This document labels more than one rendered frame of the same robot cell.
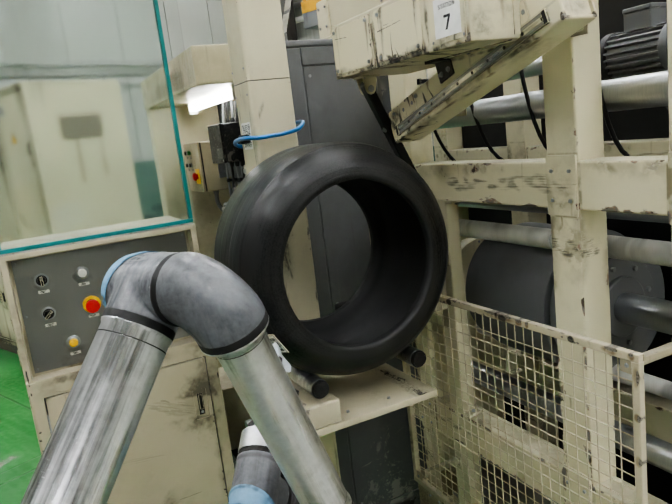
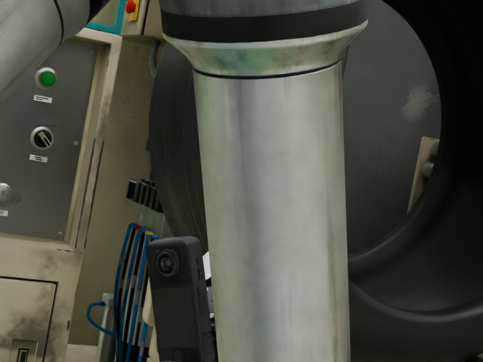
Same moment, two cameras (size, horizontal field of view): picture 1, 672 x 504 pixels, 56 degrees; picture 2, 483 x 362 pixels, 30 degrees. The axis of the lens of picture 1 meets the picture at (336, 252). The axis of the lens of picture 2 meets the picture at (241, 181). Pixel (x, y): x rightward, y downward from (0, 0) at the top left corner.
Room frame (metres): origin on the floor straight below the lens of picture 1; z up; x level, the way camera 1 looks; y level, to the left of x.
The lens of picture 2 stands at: (0.42, 0.16, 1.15)
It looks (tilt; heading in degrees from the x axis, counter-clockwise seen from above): 3 degrees down; 1
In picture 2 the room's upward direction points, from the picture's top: 11 degrees clockwise
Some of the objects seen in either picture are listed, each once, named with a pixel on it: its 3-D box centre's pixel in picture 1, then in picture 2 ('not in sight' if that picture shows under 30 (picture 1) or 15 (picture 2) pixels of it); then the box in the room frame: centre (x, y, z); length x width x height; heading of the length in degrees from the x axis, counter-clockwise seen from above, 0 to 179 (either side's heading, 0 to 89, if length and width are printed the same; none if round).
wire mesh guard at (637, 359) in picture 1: (497, 434); not in sight; (1.56, -0.37, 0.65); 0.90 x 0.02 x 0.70; 25
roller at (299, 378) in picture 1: (292, 369); not in sight; (1.56, 0.15, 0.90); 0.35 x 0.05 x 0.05; 25
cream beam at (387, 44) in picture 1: (429, 31); not in sight; (1.63, -0.30, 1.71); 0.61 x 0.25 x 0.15; 25
